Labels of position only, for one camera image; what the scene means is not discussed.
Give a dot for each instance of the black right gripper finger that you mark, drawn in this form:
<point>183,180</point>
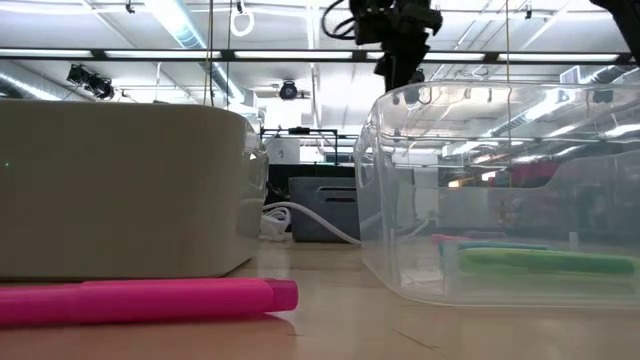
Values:
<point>402,67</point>

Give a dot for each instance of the clear plastic bin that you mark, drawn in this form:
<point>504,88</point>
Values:
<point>400,225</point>

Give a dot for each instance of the short pink-red marker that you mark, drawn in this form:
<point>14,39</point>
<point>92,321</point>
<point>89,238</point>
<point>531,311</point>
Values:
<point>447,238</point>

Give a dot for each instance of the teal slim marker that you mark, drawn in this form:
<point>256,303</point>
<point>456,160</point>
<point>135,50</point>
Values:
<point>500,245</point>

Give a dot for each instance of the green slim marker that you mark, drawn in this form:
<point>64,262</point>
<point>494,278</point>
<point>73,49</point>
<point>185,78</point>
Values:
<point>550,261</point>

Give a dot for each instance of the light grey plastic bin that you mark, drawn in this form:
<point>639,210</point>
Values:
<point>125,200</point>

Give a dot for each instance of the long pink marker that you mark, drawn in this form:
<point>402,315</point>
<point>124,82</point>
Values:
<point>150,300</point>

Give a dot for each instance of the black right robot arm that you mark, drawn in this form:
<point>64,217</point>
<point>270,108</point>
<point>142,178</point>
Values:
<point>625,20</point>

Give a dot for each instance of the black background rack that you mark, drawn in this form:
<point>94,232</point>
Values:
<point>300,131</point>

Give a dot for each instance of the black background cabinet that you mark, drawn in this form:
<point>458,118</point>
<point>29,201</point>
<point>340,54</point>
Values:
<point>280,175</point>

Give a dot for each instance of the red background object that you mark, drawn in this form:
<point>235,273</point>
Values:
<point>530,175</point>

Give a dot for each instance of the ceiling air vent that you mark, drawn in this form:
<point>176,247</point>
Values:
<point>570,75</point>

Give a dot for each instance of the dark grey plastic bin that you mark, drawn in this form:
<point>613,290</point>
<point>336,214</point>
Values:
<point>320,220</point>

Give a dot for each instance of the overhead light bar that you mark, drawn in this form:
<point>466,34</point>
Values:
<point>200,55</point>

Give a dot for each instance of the black overhead camera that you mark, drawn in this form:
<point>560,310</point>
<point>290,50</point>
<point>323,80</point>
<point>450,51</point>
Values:
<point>604,95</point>
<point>288,91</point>
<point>95,85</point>

